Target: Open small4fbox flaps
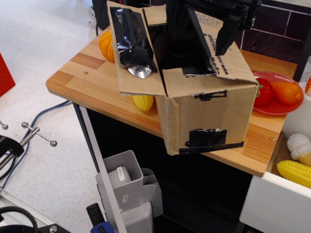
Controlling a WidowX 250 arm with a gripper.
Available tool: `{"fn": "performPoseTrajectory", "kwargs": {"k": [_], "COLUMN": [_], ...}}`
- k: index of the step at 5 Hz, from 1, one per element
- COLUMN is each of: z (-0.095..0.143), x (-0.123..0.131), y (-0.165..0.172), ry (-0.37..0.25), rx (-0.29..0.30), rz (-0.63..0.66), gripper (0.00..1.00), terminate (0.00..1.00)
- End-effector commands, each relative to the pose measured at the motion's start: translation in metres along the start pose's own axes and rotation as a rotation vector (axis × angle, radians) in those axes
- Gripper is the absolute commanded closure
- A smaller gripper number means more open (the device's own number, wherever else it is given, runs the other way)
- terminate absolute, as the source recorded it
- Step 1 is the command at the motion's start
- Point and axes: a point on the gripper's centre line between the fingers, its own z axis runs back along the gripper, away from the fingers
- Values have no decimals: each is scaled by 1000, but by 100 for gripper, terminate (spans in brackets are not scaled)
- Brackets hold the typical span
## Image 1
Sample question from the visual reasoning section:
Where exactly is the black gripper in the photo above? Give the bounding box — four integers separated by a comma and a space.
166, 0, 262, 56

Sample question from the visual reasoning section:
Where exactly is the brown cardboard box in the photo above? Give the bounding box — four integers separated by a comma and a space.
107, 1, 258, 155

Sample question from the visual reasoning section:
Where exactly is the metal spoon on left flap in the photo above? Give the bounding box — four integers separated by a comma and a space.
128, 66, 152, 79

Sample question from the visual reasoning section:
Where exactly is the red toy tomato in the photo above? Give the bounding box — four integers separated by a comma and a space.
254, 78, 275, 106

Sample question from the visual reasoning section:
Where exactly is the yellow toy corn under box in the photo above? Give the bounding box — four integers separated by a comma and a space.
133, 95, 154, 112

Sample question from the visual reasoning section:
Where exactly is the orange plastic pumpkin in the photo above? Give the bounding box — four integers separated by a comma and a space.
99, 31, 115, 61

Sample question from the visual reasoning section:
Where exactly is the orange toy carrot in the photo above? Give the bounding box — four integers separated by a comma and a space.
271, 82, 302, 105

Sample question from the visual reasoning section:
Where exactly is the red plastic plate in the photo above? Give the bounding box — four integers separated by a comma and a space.
254, 72, 304, 115

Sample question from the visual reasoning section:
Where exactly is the white toy ice cream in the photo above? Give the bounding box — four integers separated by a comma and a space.
287, 133, 311, 166

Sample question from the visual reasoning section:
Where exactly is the yellow toy corn in bin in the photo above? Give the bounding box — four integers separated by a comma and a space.
277, 160, 311, 188

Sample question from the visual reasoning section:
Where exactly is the grey plastic holder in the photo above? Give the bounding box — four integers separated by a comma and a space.
96, 150, 163, 233

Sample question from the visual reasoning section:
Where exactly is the white storage bin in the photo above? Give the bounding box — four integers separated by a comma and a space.
239, 80, 311, 233

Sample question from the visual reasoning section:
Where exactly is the red box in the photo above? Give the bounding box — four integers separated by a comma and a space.
0, 55, 16, 97

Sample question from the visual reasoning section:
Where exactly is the blue cable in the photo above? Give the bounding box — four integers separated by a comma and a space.
0, 100, 73, 190

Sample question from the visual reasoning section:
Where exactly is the metal clamp with handle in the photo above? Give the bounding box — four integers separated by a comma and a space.
0, 122, 58, 170

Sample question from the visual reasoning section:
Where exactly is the blue black tool handle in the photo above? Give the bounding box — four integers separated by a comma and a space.
86, 203, 115, 233

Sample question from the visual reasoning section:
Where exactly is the black braided cable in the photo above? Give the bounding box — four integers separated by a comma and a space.
0, 206, 39, 233

